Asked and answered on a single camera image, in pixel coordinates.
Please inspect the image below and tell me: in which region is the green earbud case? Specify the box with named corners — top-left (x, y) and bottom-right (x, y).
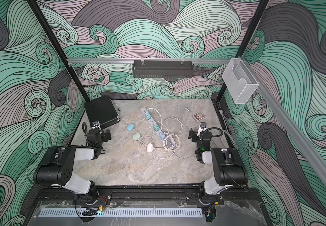
top-left (132, 133), bottom-right (141, 141)

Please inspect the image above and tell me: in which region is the light blue usb charger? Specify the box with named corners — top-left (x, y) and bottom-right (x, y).
top-left (158, 132), bottom-right (166, 141)

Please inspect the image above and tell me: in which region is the white earbud case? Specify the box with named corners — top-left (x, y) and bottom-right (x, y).
top-left (147, 143), bottom-right (154, 153)

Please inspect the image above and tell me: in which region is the small teal usb charger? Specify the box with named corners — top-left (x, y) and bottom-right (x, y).
top-left (145, 112), bottom-right (151, 120)

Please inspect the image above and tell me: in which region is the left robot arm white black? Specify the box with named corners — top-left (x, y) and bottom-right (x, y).
top-left (33, 129), bottom-right (112, 196)

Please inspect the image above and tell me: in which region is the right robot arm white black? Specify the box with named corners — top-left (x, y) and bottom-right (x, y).
top-left (188, 127), bottom-right (248, 197)

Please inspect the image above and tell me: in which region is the small colourful card box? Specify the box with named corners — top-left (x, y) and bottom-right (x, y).
top-left (193, 112), bottom-right (206, 121)

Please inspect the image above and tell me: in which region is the black metal box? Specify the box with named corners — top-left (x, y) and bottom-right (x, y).
top-left (84, 95), bottom-right (120, 129)

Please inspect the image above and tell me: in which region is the white power strip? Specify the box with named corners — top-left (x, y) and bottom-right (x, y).
top-left (140, 107), bottom-right (174, 150)

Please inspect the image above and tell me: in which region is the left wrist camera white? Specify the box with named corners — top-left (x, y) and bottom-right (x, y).
top-left (91, 121), bottom-right (101, 130)

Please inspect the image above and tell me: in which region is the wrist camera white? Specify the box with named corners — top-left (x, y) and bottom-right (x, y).
top-left (197, 122), bottom-right (207, 137)
top-left (91, 121), bottom-right (101, 130)

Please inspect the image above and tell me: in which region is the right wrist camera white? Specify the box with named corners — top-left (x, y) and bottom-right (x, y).
top-left (197, 122), bottom-right (207, 137)

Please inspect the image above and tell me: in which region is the power strip cord white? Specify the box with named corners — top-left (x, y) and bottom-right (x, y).
top-left (168, 134), bottom-right (180, 150)

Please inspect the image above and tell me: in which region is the clear mesh wall bin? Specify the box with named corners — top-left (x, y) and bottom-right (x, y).
top-left (222, 58), bottom-right (259, 105)

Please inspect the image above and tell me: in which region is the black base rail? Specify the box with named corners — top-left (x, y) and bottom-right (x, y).
top-left (37, 184), bottom-right (261, 205)

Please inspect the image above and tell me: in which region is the black wall shelf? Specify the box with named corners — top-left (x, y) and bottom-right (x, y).
top-left (132, 60), bottom-right (194, 79)

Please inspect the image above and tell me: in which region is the white slotted cable duct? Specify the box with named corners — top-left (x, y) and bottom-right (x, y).
top-left (38, 208), bottom-right (203, 218)

